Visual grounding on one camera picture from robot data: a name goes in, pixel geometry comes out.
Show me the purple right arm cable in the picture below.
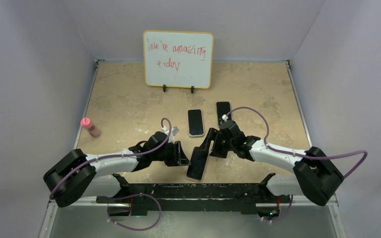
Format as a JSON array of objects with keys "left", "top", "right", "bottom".
[{"left": 221, "top": 106, "right": 369, "bottom": 180}]

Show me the yellow framed whiteboard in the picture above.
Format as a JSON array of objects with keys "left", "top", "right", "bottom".
[{"left": 142, "top": 30, "right": 214, "bottom": 91}]

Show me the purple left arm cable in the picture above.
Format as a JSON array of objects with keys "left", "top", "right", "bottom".
[{"left": 48, "top": 118, "right": 173, "bottom": 200}]

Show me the black phone with case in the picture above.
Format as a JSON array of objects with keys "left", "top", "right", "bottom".
[{"left": 216, "top": 102, "right": 233, "bottom": 127}]

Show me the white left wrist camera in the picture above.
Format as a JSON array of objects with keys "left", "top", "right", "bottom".
[{"left": 166, "top": 126, "right": 179, "bottom": 143}]

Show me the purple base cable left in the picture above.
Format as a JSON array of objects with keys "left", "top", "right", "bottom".
[{"left": 107, "top": 191, "right": 164, "bottom": 232}]

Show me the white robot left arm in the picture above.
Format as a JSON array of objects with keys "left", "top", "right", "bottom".
[{"left": 43, "top": 131, "right": 191, "bottom": 207}]

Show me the pink capped small bottle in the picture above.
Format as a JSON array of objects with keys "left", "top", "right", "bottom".
[{"left": 80, "top": 118, "right": 101, "bottom": 137}]

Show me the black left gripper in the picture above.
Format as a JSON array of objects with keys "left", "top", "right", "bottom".
[{"left": 151, "top": 141, "right": 190, "bottom": 167}]

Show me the pink phone case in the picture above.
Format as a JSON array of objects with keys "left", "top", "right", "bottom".
[{"left": 184, "top": 146, "right": 211, "bottom": 182}]

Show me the clear grey phone case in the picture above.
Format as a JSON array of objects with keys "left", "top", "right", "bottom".
[{"left": 187, "top": 108, "right": 205, "bottom": 138}]

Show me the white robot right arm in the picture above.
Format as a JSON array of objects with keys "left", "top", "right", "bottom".
[{"left": 191, "top": 120, "right": 344, "bottom": 206}]

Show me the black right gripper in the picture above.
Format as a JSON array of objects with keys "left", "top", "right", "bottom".
[{"left": 198, "top": 128, "right": 236, "bottom": 159}]

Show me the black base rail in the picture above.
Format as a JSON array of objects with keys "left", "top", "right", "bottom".
[{"left": 96, "top": 182, "right": 290, "bottom": 216}]

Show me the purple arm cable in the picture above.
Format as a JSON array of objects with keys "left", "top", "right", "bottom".
[
  {"left": 221, "top": 106, "right": 369, "bottom": 180},
  {"left": 48, "top": 118, "right": 173, "bottom": 200}
]

